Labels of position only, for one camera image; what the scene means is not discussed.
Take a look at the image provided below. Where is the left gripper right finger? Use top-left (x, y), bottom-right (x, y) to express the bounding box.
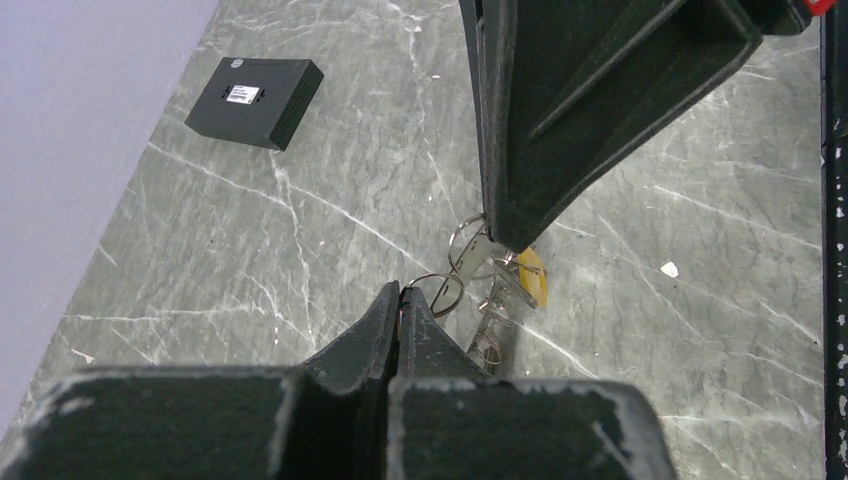
top-left (388, 287), bottom-right (677, 479)

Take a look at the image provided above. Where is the yellow tag key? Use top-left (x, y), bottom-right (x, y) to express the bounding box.
top-left (515, 247), bottom-right (548, 308)

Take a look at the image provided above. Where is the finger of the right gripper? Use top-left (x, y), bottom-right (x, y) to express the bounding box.
top-left (458, 0), bottom-right (485, 174)
top-left (474, 1), bottom-right (762, 251)

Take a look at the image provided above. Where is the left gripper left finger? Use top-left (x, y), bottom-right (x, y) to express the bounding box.
top-left (1, 282), bottom-right (401, 479)

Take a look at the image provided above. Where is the black box with label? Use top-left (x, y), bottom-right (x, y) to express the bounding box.
top-left (185, 57), bottom-right (324, 151)

